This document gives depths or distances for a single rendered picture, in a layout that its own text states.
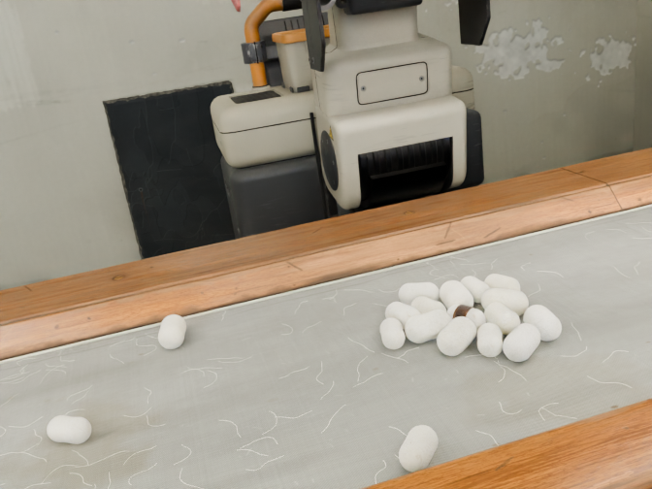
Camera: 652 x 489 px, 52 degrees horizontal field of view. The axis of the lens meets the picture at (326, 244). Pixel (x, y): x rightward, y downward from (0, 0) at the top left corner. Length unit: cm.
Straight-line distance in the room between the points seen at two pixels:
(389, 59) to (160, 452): 80
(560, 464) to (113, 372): 34
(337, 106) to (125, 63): 145
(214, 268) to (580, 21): 246
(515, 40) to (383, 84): 173
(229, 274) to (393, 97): 58
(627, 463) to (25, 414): 40
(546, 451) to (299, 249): 36
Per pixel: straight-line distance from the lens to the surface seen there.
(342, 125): 107
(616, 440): 38
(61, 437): 48
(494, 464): 36
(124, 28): 247
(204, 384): 51
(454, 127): 113
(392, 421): 43
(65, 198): 256
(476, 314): 51
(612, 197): 77
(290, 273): 63
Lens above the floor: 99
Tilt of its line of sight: 20 degrees down
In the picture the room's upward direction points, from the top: 8 degrees counter-clockwise
